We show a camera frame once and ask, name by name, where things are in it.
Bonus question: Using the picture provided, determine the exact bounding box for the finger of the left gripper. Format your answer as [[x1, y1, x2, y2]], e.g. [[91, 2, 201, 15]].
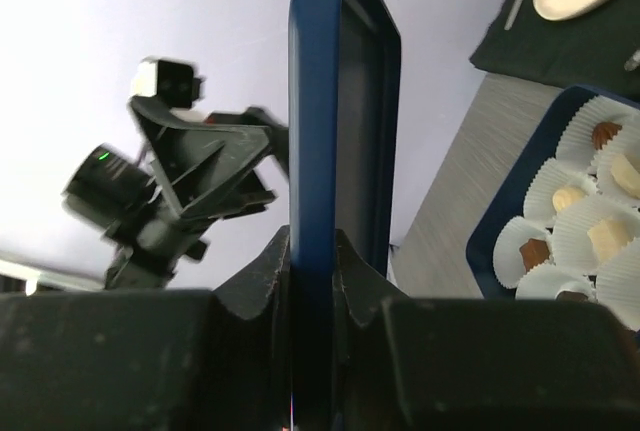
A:
[[129, 96, 289, 221]]

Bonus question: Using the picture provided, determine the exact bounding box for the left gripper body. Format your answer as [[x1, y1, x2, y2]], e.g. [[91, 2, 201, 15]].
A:
[[63, 144, 208, 289]]

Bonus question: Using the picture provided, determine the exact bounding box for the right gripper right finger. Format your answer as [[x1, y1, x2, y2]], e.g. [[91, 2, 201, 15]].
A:
[[334, 232, 639, 430]]

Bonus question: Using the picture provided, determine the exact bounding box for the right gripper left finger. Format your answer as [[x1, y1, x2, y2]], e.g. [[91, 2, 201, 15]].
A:
[[1, 227, 291, 430]]

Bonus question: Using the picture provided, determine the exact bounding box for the dark blue box lid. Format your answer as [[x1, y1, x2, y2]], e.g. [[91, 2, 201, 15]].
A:
[[288, 0, 402, 430]]

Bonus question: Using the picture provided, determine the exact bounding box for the brown rectangular chocolate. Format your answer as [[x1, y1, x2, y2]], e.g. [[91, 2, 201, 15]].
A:
[[519, 238, 551, 273]]

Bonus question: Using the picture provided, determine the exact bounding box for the white round chocolate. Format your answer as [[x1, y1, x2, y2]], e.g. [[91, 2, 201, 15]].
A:
[[551, 186, 586, 213]]

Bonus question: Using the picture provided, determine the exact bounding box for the white oval chocolate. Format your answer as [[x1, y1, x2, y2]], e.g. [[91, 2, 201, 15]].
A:
[[610, 153, 640, 199]]

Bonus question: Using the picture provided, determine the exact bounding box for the dark oval chocolate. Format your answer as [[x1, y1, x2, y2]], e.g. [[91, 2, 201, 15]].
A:
[[556, 290, 590, 302], [591, 121, 622, 150]]

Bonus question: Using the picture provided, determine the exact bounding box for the dark blue chocolate box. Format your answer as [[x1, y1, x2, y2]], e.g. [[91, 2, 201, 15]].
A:
[[466, 86, 639, 330]]

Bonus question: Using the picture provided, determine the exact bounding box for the white square chocolate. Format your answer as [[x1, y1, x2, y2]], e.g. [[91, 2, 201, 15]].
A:
[[587, 218, 632, 263]]

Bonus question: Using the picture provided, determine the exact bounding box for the steak knife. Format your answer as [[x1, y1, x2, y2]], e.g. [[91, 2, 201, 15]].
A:
[[624, 49, 640, 72]]

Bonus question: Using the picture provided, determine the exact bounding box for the black cloth placemat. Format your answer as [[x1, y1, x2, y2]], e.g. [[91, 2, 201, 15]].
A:
[[470, 0, 639, 101]]

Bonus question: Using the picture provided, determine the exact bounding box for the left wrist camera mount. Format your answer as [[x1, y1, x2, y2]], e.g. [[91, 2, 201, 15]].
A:
[[129, 56, 205, 122]]

